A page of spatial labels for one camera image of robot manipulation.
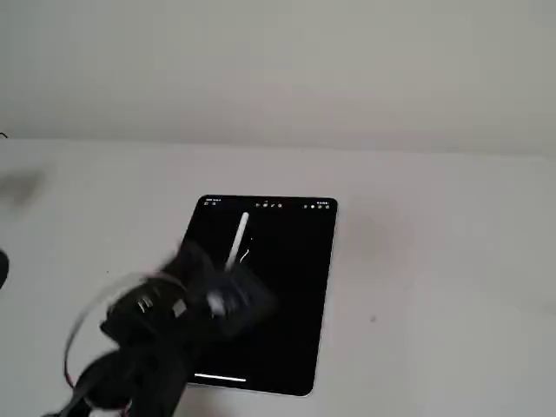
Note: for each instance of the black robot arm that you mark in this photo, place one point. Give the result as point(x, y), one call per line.
point(143, 369)

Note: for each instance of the black gripper camera module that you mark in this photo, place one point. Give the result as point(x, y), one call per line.
point(236, 302)

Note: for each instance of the black screen silver tablet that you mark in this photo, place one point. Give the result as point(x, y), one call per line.
point(295, 282)

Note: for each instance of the black round object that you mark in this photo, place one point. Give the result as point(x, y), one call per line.
point(2, 269)

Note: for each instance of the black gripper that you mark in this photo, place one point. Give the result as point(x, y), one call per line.
point(232, 297)

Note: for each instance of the white stylus pencil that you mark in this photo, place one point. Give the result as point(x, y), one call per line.
point(239, 239)

